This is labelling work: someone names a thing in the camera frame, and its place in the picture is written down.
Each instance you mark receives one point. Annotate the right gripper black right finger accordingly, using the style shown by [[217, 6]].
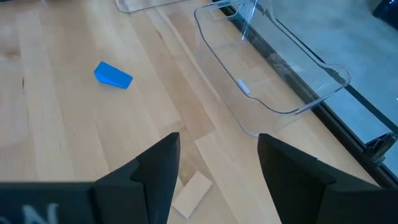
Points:
[[295, 186]]

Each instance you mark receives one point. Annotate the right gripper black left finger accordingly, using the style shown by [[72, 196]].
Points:
[[155, 186]]

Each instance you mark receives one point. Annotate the natural wood plank block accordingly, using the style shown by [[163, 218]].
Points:
[[191, 194]]

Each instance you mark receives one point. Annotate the blue wedge block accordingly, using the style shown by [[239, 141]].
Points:
[[113, 76]]

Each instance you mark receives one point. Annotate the clear plastic bin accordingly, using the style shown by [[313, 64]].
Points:
[[127, 10], [243, 86]]

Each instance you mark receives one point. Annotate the dark blue glossy object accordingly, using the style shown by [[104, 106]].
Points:
[[388, 12]]

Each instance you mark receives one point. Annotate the black metal bracket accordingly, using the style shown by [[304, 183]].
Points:
[[381, 146]]

